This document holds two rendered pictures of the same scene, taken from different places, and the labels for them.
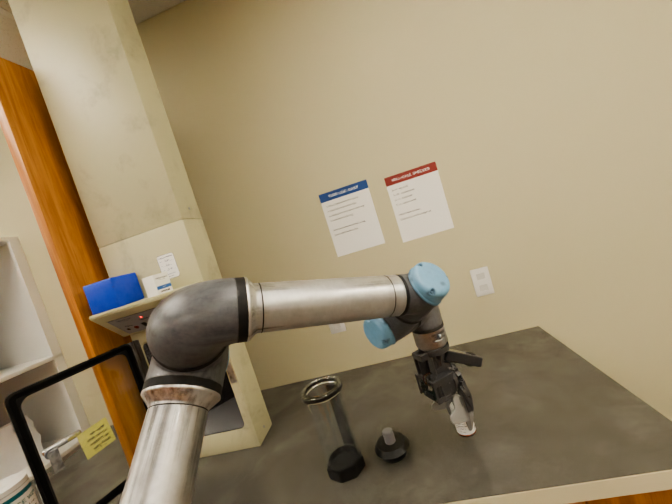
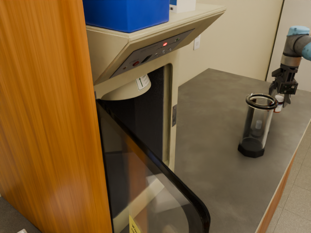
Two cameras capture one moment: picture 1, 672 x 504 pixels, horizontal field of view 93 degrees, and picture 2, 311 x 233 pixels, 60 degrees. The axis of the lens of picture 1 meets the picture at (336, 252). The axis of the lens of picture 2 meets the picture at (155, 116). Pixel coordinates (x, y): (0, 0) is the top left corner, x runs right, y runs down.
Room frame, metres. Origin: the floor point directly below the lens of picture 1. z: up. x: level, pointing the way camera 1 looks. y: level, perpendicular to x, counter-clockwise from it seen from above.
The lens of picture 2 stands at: (0.74, 1.07, 1.60)
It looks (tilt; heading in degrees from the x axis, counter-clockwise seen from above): 31 degrees down; 297
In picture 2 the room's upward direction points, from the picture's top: straight up
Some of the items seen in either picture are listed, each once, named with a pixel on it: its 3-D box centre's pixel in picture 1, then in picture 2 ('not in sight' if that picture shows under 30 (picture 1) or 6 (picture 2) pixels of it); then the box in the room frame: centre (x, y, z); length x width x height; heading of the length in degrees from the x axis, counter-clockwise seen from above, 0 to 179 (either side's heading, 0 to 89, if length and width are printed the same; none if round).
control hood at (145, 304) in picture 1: (152, 313); (162, 40); (0.97, 0.59, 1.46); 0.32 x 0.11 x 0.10; 80
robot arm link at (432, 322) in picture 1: (420, 305); (296, 41); (0.73, -0.15, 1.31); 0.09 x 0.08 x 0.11; 123
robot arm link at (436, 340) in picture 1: (431, 336); (291, 59); (0.73, -0.15, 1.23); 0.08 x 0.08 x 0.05
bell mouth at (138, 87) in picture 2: not in sight; (115, 75); (1.12, 0.54, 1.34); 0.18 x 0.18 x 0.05
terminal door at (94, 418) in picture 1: (98, 429); (138, 230); (0.91, 0.81, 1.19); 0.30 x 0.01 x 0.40; 149
